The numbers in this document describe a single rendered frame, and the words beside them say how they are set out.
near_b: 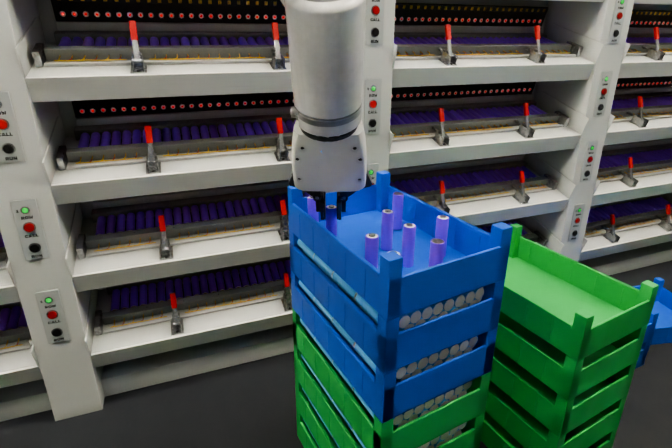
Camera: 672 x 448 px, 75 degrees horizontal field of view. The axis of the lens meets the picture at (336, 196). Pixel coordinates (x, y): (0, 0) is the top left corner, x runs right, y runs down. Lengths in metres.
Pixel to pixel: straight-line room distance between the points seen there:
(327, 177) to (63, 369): 0.77
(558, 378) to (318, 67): 0.63
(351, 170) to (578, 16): 1.00
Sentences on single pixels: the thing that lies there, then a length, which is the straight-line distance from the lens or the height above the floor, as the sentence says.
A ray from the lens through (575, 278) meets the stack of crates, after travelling 1.01.
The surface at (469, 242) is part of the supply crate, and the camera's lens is 0.68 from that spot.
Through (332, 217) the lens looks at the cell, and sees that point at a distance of 0.68.
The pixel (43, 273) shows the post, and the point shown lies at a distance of 1.04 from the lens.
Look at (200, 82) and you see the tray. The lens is 0.91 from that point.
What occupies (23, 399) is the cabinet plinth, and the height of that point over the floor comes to 0.05.
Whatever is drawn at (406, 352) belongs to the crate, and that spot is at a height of 0.42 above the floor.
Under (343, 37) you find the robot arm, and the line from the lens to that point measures 0.47.
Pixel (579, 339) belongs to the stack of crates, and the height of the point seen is 0.36.
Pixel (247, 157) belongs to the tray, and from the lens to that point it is 0.98.
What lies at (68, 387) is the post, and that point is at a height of 0.08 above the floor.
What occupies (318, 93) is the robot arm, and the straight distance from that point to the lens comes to 0.50.
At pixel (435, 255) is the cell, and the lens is 0.58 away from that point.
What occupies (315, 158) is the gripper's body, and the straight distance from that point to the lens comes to 0.57.
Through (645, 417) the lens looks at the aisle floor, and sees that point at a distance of 1.29.
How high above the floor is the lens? 0.80
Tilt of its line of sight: 20 degrees down
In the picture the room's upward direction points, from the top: straight up
